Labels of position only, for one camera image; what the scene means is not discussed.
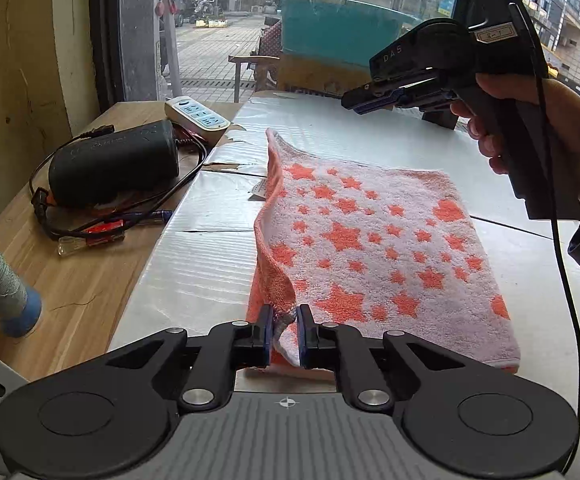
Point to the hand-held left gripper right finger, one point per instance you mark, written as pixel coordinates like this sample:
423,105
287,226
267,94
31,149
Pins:
304,345

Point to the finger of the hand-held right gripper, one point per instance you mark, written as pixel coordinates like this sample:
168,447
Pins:
420,101
370,94

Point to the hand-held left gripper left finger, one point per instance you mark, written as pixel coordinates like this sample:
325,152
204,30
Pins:
268,340

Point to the pink towel with orange stars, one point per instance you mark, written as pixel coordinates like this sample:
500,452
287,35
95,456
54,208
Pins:
370,250

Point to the yellow cardboard box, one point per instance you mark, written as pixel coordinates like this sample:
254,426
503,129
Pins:
310,75

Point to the teal plastic tub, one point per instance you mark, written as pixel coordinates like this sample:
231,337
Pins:
340,30

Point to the wooden stool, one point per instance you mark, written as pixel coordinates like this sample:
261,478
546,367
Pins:
236,80

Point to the blue pen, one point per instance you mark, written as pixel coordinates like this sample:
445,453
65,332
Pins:
145,216

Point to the white power strip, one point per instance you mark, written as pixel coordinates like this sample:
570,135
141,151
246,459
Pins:
195,117

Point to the red plastic wrapper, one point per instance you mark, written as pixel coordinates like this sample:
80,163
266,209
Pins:
187,136

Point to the aluminium ladder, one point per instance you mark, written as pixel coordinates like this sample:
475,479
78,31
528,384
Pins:
166,60

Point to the black cylindrical device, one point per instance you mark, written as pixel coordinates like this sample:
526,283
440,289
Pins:
115,160

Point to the black window frame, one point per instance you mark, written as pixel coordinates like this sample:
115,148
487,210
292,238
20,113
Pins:
102,35

